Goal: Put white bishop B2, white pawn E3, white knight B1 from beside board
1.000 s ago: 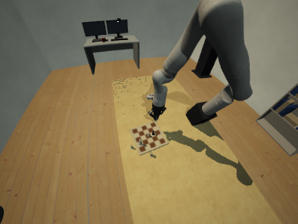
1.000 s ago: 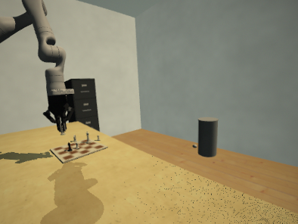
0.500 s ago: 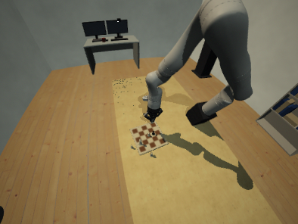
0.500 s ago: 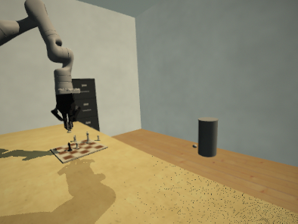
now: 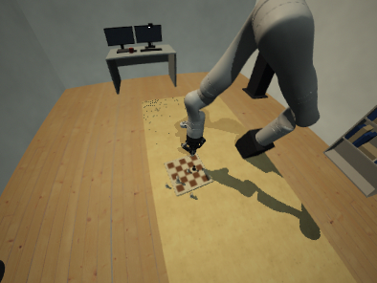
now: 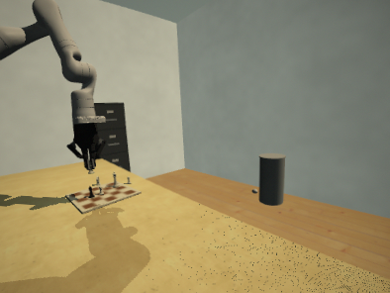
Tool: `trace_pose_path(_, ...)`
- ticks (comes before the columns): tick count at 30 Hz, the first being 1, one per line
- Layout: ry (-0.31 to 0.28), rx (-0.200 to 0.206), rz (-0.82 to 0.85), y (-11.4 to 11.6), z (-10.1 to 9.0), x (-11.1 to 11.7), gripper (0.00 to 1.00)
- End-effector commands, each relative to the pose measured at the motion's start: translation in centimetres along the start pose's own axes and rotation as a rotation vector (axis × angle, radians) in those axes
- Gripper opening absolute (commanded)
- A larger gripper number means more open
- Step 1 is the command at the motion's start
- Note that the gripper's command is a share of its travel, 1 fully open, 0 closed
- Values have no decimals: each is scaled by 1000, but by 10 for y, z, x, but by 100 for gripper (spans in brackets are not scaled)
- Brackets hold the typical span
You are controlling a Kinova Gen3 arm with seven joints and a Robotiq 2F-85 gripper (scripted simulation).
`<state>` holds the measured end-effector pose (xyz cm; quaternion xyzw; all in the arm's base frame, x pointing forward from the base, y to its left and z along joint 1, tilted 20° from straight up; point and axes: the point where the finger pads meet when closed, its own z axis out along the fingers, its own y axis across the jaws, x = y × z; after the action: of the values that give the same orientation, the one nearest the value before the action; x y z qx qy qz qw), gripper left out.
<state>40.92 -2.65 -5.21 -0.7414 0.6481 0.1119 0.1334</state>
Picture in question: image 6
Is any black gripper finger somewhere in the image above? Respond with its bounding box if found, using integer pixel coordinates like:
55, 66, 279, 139
67, 140, 90, 170
88, 139, 106, 169

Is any black chess piece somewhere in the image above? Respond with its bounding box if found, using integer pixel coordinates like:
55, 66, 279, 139
89, 186, 95, 198

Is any white chess piece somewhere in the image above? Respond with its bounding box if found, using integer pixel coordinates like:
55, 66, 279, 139
88, 162, 94, 174
113, 173, 119, 187

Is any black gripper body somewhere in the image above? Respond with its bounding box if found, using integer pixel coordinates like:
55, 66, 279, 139
73, 123, 99, 149

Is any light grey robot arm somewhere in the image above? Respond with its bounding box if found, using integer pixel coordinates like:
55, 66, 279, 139
0, 0, 106, 125

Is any brown and cream chessboard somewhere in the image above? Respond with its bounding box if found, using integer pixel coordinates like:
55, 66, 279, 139
65, 181, 142, 214

